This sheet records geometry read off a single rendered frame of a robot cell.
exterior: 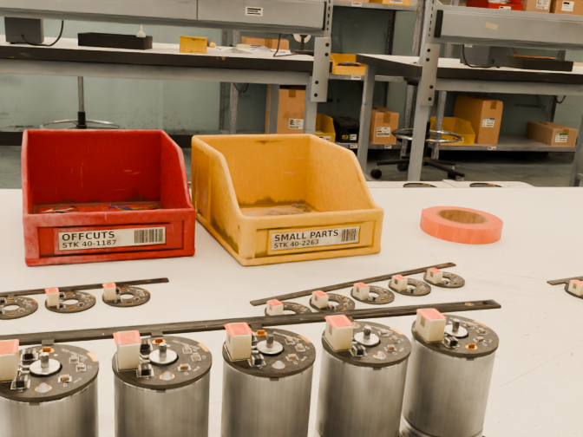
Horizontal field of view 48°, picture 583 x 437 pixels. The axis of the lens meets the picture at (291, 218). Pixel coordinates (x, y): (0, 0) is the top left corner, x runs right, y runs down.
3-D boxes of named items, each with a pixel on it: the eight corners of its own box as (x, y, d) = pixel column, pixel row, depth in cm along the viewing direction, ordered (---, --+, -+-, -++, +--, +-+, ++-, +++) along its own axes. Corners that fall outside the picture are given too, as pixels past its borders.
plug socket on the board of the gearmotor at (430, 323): (451, 340, 19) (455, 318, 19) (424, 342, 19) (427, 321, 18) (437, 327, 20) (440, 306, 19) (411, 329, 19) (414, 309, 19)
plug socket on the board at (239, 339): (260, 357, 17) (261, 334, 17) (228, 361, 17) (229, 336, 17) (252, 343, 18) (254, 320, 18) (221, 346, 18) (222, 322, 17)
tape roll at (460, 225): (495, 225, 53) (498, 210, 52) (506, 248, 47) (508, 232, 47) (419, 216, 53) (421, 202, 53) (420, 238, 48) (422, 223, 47)
